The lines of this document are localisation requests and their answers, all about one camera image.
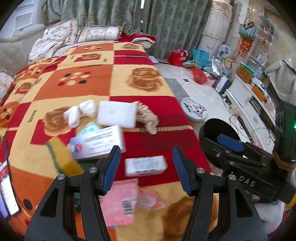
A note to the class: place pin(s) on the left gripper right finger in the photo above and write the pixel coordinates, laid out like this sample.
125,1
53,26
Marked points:
222,210

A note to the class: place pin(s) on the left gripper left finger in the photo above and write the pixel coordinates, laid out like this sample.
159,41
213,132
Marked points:
54,218

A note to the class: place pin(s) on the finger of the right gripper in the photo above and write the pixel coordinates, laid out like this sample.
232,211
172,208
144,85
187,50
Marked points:
230,143

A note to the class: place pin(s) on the yellow green sponge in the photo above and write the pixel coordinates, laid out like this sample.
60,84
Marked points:
61,157

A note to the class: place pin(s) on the beige stocking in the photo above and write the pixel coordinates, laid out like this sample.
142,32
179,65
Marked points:
147,117

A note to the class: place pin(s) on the teal tissue pack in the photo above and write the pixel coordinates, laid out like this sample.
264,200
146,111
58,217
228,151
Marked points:
89,128

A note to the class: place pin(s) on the black round trash bin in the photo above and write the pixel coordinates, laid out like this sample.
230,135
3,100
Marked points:
211,129

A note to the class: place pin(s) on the white tv cabinet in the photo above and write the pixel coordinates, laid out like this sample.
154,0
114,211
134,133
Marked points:
255,119

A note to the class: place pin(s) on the smartphone with lit screen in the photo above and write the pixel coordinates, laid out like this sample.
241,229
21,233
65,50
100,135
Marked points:
9,204

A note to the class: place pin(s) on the cat face round stool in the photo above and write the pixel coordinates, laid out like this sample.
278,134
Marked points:
193,110

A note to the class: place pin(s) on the pink plastic package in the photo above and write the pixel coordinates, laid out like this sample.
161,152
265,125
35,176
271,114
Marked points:
119,204

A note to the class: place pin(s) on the red plastic bag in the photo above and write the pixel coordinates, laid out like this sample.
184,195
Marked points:
199,76

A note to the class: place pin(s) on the grey floor rug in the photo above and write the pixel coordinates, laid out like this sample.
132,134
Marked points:
176,88

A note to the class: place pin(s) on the silver foil bag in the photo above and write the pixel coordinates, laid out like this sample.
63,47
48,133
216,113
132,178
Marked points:
214,67

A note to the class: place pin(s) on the grey cloth on tv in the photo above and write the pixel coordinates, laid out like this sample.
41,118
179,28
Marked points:
282,77

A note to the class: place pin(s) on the white blue medicine box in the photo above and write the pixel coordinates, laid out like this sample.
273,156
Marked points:
97,144

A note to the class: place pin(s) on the blue gift bag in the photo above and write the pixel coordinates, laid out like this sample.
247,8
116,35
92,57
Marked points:
201,57

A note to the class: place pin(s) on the small white pill box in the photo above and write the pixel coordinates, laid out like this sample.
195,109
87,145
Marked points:
145,166

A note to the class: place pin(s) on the red gift bag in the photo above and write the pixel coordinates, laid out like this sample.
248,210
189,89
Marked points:
177,57

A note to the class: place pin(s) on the striped green handbag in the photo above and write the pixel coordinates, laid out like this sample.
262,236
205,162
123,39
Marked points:
248,31

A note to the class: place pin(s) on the white rolled cloth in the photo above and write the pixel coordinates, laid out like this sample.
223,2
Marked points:
75,113

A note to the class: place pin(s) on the white standing air conditioner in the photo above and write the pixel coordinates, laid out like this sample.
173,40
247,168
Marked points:
216,28

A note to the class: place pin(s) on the red orange patterned blanket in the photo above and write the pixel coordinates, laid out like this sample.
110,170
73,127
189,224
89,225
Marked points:
44,90

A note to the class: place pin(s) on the white foam block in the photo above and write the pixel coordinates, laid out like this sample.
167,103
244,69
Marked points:
112,113

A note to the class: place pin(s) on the green patterned curtain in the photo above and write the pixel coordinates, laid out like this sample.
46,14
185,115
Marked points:
174,24

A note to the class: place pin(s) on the red folded quilt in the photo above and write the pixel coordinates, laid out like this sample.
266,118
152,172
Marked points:
146,41

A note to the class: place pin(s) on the round lace cushion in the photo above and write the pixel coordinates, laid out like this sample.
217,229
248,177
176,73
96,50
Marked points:
6,79

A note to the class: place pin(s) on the white crumpled duvet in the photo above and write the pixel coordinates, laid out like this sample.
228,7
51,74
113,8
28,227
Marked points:
44,49

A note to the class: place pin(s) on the grey tufted headboard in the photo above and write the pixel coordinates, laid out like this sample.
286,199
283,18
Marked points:
15,50

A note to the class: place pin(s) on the cream embroidered pillow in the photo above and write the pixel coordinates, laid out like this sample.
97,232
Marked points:
66,31
99,33

